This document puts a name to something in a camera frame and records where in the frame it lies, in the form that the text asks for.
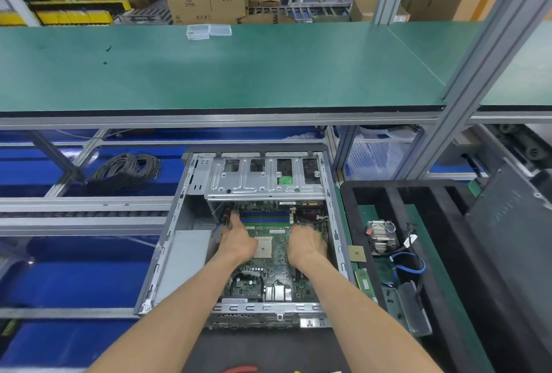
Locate black work mat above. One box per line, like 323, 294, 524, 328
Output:
181, 327, 346, 373

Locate grey metal bracket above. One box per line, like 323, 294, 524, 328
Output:
383, 280, 434, 338

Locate grey computer case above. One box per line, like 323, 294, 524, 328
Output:
134, 144, 357, 330

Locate large printed cardboard box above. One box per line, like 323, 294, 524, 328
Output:
162, 0, 212, 25

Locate person's right hand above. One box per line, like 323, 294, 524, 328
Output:
286, 225, 329, 272

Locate row of yellow crates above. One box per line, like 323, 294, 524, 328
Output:
0, 0, 133, 27

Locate silver heatsink cooler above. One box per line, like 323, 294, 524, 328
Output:
366, 220, 398, 255

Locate large aluminium frame post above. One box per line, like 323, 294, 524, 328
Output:
394, 0, 552, 182

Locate roller conveyor track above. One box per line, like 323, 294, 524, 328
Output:
0, 196, 174, 236

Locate grey case side panel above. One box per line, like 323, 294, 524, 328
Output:
464, 157, 552, 345

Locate small cardboard box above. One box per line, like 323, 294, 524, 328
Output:
350, 0, 411, 23

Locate black cable with white tag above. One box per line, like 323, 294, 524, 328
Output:
398, 224, 419, 253

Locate person's right forearm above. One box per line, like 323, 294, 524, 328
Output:
298, 256, 445, 373

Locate blue data cable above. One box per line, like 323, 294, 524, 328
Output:
390, 251, 426, 287

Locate person's left forearm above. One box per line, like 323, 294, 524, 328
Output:
86, 253, 258, 373

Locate person's left hand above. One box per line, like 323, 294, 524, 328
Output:
220, 212, 259, 264

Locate green memory stick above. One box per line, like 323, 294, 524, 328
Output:
354, 269, 376, 299

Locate black foam tray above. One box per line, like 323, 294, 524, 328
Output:
340, 179, 552, 373

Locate coil of black cable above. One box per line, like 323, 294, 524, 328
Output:
86, 152, 163, 193

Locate green motherboard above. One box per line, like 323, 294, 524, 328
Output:
216, 200, 331, 305

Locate plain cardboard box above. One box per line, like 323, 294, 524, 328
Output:
208, 0, 248, 24

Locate metal drive cage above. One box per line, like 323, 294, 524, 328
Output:
206, 154, 327, 201

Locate clear plastic bags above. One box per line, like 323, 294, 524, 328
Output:
344, 126, 417, 180

